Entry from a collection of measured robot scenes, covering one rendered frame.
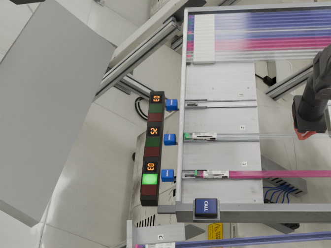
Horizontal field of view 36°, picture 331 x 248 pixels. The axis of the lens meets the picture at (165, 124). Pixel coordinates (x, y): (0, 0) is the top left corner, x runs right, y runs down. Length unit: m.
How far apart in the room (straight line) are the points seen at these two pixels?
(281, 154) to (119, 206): 0.67
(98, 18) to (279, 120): 1.05
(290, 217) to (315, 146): 0.87
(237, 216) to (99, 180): 0.93
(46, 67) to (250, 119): 0.53
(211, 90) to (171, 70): 1.26
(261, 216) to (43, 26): 0.72
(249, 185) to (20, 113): 0.55
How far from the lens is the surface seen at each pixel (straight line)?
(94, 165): 2.03
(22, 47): 1.29
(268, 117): 1.85
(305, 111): 1.18
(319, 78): 1.05
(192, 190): 1.20
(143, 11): 2.75
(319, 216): 1.21
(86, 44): 1.41
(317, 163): 2.00
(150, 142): 1.30
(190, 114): 1.33
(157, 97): 1.39
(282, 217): 1.20
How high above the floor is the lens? 1.52
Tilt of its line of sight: 39 degrees down
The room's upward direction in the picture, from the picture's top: 56 degrees clockwise
